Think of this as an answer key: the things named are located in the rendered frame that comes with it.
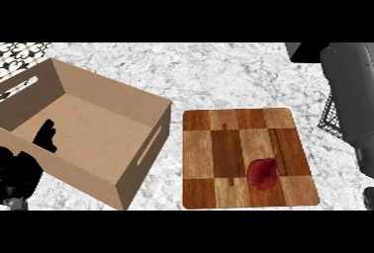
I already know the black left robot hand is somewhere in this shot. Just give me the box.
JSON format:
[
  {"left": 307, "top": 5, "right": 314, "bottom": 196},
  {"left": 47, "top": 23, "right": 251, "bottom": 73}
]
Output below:
[{"left": 0, "top": 119, "right": 60, "bottom": 203}]

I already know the black wire tiered basket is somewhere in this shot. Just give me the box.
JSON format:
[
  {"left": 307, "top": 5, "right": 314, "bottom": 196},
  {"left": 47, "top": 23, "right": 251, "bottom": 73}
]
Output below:
[{"left": 314, "top": 93, "right": 344, "bottom": 139}]

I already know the brown cardboard box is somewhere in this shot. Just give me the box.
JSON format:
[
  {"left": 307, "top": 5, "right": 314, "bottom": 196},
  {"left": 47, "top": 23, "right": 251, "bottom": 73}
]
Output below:
[{"left": 0, "top": 57, "right": 174, "bottom": 211}]

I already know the dark red can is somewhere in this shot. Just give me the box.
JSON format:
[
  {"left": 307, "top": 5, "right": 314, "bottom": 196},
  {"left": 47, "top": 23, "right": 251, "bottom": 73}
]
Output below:
[{"left": 245, "top": 157, "right": 280, "bottom": 192}]

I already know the checkered wooden cutting board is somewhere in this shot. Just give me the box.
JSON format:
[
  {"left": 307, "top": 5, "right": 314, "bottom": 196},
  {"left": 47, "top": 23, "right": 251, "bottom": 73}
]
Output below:
[{"left": 181, "top": 107, "right": 320, "bottom": 211}]

